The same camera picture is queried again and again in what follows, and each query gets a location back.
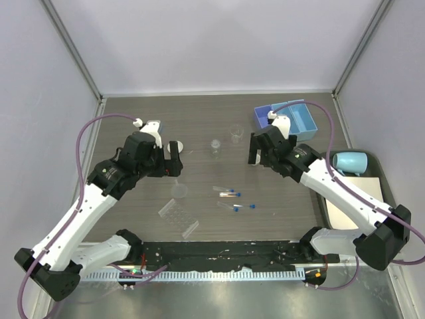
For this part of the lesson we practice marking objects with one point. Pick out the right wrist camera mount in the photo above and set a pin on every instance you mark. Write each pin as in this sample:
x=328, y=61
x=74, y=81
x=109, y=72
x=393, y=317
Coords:
x=282, y=122

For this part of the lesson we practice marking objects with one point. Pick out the white ceramic bowl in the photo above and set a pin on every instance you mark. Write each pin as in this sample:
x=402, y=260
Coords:
x=179, y=146

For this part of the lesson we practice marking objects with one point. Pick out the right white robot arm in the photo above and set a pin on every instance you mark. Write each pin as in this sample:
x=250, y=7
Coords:
x=381, y=232

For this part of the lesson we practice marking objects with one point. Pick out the light blue mug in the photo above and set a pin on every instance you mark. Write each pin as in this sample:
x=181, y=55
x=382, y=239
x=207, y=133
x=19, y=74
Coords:
x=350, y=162

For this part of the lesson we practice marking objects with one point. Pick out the small white crucible cup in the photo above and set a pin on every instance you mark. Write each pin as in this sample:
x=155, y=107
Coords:
x=257, y=160

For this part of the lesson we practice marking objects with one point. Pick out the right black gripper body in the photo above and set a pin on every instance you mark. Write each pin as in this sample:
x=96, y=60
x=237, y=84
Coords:
x=265, y=160

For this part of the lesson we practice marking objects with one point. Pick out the glass beaker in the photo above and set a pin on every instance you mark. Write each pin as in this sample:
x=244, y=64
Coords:
x=236, y=133

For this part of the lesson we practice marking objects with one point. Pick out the slotted cable duct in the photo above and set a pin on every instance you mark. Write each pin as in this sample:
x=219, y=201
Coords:
x=246, y=274

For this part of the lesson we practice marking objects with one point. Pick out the light blue right bin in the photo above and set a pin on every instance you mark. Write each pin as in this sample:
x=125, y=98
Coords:
x=303, y=125

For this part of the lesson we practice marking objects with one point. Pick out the clear plastic tube rack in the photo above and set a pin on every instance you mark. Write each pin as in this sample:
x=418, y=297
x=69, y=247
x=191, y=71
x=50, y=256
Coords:
x=175, y=215

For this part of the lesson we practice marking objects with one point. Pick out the small glass bottle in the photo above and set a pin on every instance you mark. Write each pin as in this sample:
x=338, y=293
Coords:
x=215, y=148

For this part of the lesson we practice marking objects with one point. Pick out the white paper sheet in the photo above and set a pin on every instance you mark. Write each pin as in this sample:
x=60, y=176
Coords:
x=367, y=187

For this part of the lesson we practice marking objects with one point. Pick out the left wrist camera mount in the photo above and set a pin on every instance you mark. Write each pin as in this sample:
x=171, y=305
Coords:
x=152, y=127

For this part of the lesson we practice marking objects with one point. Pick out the dark green tray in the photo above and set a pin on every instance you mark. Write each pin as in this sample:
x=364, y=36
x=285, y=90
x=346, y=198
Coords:
x=374, y=169

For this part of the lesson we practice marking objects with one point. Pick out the blue-capped test tube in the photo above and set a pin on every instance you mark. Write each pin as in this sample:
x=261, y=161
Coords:
x=223, y=189
x=227, y=206
x=229, y=194
x=237, y=206

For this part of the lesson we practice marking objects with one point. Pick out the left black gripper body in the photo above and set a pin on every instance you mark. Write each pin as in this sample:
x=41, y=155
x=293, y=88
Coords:
x=154, y=167

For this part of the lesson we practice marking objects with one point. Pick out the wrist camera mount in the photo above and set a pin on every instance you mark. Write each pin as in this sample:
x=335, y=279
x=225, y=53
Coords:
x=152, y=127
x=282, y=122

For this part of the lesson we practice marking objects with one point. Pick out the purple-blue plastic bin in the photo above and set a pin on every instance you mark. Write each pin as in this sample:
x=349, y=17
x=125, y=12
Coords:
x=261, y=116

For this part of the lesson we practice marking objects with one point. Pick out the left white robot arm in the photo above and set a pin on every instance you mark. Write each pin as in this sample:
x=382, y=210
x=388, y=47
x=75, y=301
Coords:
x=55, y=264

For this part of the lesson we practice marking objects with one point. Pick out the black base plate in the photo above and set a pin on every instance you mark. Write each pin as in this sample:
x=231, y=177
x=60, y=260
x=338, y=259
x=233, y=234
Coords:
x=225, y=256

